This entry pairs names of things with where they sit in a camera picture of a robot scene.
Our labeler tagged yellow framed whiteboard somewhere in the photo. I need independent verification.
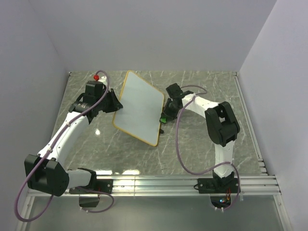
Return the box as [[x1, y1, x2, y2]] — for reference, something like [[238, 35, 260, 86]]
[[112, 70, 165, 146]]

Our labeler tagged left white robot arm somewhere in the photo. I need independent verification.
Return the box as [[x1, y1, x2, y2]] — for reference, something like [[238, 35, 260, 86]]
[[24, 77, 123, 196]]

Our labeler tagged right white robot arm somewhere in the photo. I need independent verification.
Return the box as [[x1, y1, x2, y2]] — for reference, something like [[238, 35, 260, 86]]
[[160, 83, 240, 193]]

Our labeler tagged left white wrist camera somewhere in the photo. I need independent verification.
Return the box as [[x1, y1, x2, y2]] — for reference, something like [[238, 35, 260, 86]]
[[93, 75, 107, 87]]

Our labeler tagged aluminium right side rail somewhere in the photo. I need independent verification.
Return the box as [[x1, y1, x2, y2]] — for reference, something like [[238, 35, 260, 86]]
[[232, 72, 269, 176]]

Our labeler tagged aluminium rail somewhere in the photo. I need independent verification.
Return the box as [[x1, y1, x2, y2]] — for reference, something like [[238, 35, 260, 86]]
[[26, 175, 282, 197], [232, 72, 269, 176]]

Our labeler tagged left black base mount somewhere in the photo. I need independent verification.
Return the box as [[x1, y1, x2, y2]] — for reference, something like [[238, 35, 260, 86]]
[[92, 179, 113, 194]]

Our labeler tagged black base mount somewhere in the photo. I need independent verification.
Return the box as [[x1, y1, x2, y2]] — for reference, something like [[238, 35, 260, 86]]
[[92, 179, 113, 194], [194, 178, 241, 194]]

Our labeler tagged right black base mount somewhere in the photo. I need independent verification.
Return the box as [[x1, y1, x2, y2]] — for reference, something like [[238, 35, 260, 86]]
[[194, 178, 241, 194]]

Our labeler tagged aluminium front rail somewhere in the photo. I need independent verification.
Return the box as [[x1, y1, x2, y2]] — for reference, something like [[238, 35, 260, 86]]
[[26, 175, 282, 197]]

